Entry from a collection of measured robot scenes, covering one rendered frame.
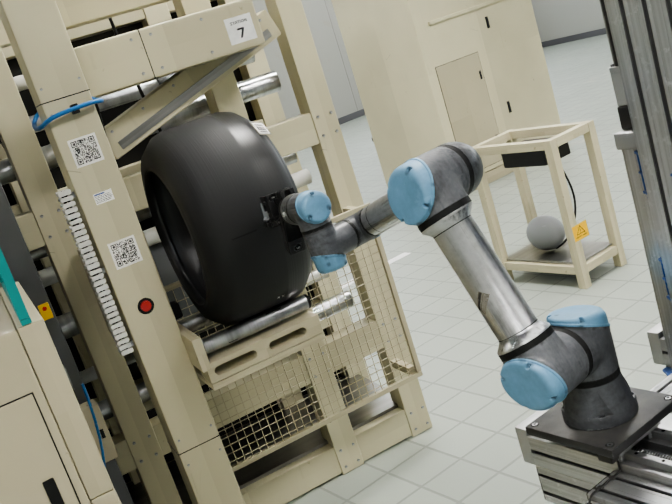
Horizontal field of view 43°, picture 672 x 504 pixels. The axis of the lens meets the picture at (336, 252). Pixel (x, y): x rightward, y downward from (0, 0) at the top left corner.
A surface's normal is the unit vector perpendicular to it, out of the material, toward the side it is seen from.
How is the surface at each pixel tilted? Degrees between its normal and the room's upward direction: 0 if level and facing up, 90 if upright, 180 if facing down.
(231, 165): 56
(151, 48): 90
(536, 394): 97
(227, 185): 65
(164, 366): 90
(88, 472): 90
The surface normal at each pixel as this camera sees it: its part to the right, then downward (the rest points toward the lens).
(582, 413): -0.67, 0.08
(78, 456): 0.42, 0.10
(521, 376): -0.62, 0.49
